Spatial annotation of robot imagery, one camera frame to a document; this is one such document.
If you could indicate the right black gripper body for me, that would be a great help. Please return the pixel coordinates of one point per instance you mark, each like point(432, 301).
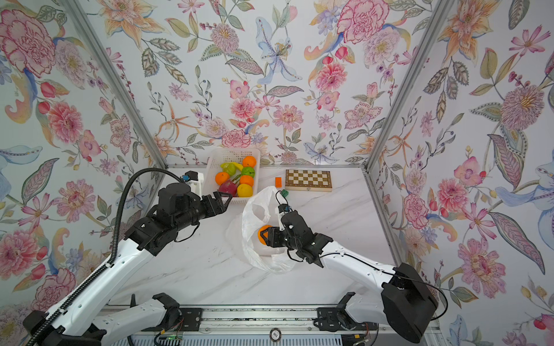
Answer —
point(277, 236)

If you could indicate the yellow banana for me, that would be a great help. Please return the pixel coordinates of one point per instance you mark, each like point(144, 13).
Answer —
point(238, 166)

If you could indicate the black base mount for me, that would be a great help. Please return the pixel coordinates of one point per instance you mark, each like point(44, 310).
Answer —
point(335, 318)
point(186, 320)

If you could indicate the white translucent plastic bag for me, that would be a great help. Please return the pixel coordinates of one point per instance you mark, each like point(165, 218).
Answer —
point(249, 231)

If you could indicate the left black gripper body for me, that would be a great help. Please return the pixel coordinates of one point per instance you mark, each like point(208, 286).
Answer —
point(212, 205)

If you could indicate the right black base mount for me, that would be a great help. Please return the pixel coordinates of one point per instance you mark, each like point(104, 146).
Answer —
point(335, 318)

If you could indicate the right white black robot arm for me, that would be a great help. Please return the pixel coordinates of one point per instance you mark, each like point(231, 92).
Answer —
point(394, 296)

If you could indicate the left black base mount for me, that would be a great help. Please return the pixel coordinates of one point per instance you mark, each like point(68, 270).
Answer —
point(186, 320)

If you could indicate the green apple fruit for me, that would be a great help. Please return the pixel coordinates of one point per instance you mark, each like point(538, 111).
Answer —
point(248, 171)

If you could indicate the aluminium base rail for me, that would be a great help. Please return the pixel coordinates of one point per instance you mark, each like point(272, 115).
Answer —
point(273, 321)

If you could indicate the yellow lemon fruit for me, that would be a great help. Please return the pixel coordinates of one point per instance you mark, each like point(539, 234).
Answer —
point(244, 191)

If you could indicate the left aluminium corner post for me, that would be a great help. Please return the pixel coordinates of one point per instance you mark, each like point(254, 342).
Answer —
point(77, 15)

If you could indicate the wooden chessboard box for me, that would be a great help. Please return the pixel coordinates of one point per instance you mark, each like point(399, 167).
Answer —
point(308, 180)

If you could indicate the aluminium corner post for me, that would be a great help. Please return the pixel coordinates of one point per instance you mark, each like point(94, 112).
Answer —
point(437, 19)
point(77, 15)

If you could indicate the green pepper fruit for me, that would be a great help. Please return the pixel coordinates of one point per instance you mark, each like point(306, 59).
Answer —
point(228, 168)

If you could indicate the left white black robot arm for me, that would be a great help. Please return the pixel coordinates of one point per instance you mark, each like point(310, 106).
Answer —
point(75, 319)

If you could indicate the right aluminium corner post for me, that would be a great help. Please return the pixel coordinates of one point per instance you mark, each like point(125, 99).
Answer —
point(437, 19)

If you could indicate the pink dragon fruit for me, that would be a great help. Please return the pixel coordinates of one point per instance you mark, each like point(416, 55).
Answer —
point(228, 187)

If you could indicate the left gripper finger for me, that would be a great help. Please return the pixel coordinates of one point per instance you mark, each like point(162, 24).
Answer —
point(221, 204)
point(220, 197)

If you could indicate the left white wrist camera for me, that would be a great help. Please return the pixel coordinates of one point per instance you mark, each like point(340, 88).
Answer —
point(195, 180)

